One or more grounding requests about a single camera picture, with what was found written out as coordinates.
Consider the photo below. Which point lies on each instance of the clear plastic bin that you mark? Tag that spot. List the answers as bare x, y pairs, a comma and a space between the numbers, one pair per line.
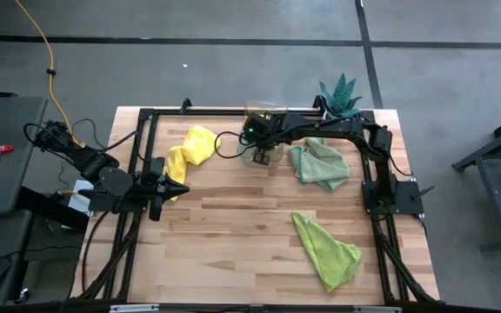
278, 156

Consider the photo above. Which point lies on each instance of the grey desk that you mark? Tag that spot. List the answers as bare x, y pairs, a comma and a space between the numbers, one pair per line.
7, 174

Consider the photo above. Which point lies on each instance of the lime green microfiber towel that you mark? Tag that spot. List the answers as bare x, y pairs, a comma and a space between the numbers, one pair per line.
329, 256

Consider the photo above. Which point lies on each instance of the yellow microfiber towel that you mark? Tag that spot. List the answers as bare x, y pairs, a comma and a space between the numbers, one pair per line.
194, 145

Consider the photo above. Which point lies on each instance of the white paper sheet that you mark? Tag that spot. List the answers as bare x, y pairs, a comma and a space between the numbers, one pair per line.
78, 202

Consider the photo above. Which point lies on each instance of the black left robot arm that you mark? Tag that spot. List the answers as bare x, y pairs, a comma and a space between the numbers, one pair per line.
89, 161

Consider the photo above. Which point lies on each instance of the silver table bracket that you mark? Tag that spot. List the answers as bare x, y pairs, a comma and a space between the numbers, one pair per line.
376, 309
133, 308

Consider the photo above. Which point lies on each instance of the black metal stand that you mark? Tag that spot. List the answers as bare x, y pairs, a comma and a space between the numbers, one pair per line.
494, 165

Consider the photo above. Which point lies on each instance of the snake plant in white pot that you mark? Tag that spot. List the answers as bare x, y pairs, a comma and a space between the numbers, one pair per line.
342, 95

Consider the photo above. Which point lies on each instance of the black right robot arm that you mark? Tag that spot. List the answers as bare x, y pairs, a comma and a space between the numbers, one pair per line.
342, 128

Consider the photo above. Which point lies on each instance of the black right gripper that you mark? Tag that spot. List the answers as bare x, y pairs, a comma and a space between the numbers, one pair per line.
263, 128

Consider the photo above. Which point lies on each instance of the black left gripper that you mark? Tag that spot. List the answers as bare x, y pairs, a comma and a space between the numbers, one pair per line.
155, 187

